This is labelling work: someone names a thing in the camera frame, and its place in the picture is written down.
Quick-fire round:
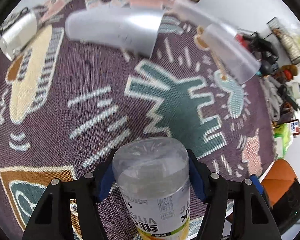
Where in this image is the vitamin C drink bottle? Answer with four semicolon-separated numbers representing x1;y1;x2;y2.
112;137;190;239

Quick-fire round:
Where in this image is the lower clear plastic cup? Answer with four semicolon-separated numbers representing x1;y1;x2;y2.
202;24;261;84

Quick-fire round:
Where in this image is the clear plastic cup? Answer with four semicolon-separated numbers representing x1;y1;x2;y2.
172;0;238;37
202;24;261;84

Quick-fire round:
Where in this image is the white labelled plastic cup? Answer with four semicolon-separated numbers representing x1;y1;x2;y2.
0;11;38;61

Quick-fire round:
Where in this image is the frosted grey plastic cup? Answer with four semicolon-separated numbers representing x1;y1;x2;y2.
65;7;164;58

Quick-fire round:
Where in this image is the upper clear plastic cup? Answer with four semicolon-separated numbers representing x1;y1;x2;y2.
172;0;238;37

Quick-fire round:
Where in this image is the orange chair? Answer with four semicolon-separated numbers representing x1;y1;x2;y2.
261;159;297;207

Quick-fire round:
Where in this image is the green tissue pack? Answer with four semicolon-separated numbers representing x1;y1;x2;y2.
274;124;293;159

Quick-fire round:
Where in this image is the patterned purple tablecloth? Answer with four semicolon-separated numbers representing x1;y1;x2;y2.
0;0;274;239

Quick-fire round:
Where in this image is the grey cloth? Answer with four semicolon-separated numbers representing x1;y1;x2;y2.
261;75;283;122

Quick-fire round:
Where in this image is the white tape roll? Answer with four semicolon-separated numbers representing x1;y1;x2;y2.
289;82;300;99

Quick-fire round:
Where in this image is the wire wall basket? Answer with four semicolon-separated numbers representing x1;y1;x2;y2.
267;17;300;65

